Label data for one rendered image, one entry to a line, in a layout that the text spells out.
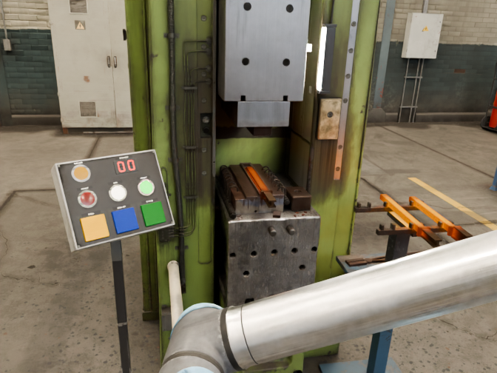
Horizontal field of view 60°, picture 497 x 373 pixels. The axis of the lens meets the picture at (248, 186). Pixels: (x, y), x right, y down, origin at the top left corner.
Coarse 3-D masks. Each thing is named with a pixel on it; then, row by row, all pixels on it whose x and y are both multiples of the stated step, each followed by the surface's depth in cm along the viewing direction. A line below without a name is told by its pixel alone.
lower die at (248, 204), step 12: (228, 168) 207; (240, 168) 204; (228, 180) 191; (240, 180) 188; (264, 180) 189; (240, 192) 177; (252, 192) 174; (276, 192) 175; (240, 204) 171; (252, 204) 172; (264, 204) 173; (276, 204) 174
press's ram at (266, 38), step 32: (224, 0) 145; (256, 0) 145; (288, 0) 148; (224, 32) 148; (256, 32) 149; (288, 32) 151; (224, 64) 151; (256, 64) 153; (288, 64) 156; (224, 96) 155; (256, 96) 157; (288, 96) 159
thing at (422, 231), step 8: (384, 200) 186; (392, 200) 183; (392, 208) 178; (400, 208) 175; (400, 216) 172; (408, 216) 167; (416, 224) 160; (416, 232) 158; (424, 232) 156; (432, 232) 153; (432, 240) 151; (440, 240) 148
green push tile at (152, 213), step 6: (144, 204) 146; (150, 204) 147; (156, 204) 148; (144, 210) 146; (150, 210) 147; (156, 210) 148; (162, 210) 149; (144, 216) 145; (150, 216) 146; (156, 216) 147; (162, 216) 149; (144, 222) 145; (150, 222) 146; (156, 222) 147; (162, 222) 148
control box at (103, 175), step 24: (72, 168) 137; (96, 168) 141; (120, 168) 145; (144, 168) 150; (72, 192) 135; (96, 192) 139; (72, 216) 134; (168, 216) 151; (72, 240) 133; (96, 240) 136
